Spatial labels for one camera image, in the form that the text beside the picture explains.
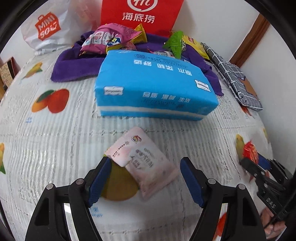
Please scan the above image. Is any red small snack packet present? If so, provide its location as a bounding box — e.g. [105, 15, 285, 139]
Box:
[242, 141, 259, 164]

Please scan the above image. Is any pale pink packet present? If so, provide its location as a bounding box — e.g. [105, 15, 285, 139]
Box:
[105, 126, 179, 199]

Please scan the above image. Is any white red snack packet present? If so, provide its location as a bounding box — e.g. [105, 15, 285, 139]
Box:
[153, 51, 175, 58]

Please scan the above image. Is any green snack packet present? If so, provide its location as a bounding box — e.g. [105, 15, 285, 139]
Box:
[163, 31, 183, 59]

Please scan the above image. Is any yellow snack packet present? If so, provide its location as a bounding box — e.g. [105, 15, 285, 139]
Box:
[106, 24, 147, 52]

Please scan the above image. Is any magenta snack packet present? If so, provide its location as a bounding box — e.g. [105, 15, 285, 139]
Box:
[80, 23, 142, 54]

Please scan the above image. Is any person right hand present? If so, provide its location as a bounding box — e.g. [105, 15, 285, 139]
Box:
[260, 207, 286, 240]

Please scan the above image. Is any grey plaid star pouch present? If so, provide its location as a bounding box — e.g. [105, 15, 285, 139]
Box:
[201, 43, 263, 111]

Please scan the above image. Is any yellow chips bag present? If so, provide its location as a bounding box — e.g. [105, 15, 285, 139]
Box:
[182, 35, 210, 60]

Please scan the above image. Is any blue tissue pack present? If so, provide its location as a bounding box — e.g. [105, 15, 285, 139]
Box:
[94, 50, 219, 121]

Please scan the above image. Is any framed picture box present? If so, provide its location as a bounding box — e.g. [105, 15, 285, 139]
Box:
[0, 57, 19, 87]

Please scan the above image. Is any purple towel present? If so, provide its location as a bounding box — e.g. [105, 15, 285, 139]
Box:
[51, 31, 224, 96]

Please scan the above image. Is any red paper shopping bag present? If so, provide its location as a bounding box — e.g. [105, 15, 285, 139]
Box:
[100, 0, 184, 37]

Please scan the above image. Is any white Miniso plastic bag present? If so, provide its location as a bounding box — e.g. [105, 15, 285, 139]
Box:
[21, 1, 102, 55]

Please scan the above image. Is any brown door frame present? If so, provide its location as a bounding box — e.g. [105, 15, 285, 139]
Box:
[230, 14, 270, 68]

